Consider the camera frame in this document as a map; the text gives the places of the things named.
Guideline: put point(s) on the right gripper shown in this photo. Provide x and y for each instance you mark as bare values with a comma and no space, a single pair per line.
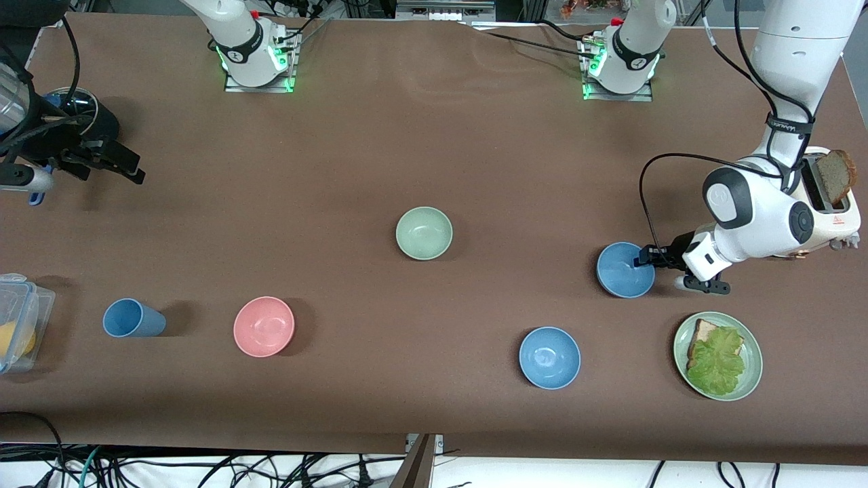
100,130

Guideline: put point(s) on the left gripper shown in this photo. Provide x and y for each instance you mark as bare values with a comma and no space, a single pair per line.
668,255

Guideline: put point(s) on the blue bowl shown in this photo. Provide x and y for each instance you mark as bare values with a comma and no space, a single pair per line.
618,271
549,357

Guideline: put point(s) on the green bowl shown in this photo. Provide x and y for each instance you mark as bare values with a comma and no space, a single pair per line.
424,232

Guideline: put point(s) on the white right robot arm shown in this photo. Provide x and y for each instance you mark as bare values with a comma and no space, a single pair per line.
237,34

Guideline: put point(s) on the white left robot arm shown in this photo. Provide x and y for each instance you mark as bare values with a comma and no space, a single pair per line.
793,41

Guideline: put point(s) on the pink bowl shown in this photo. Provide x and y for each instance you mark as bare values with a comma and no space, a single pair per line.
264,327

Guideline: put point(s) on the toast slice with lettuce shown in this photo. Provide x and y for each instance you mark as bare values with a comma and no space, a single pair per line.
704,331

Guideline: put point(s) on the green lettuce leaf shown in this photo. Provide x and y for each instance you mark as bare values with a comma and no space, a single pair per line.
717,362

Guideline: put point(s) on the green plate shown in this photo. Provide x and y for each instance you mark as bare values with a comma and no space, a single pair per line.
753,366

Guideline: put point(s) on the clear plastic container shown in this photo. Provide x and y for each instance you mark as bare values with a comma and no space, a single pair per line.
30,298

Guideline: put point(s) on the blue cup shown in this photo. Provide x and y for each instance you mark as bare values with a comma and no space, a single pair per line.
132,318

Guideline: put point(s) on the cream toaster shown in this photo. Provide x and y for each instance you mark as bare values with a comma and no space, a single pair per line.
837,224

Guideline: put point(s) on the yellow fruit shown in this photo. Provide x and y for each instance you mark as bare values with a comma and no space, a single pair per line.
12,339

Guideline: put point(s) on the brown bread slice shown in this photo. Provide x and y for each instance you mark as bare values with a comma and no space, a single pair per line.
835,176

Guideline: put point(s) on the white power strip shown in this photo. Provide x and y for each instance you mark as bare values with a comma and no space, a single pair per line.
291,7

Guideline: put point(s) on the brown table cloth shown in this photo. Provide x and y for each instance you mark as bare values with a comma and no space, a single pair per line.
434,135

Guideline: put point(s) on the table support leg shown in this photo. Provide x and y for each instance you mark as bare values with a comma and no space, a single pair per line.
417,468

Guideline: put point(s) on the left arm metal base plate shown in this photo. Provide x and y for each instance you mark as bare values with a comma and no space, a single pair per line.
644,97

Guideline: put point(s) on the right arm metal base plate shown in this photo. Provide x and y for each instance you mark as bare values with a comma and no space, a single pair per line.
285,83

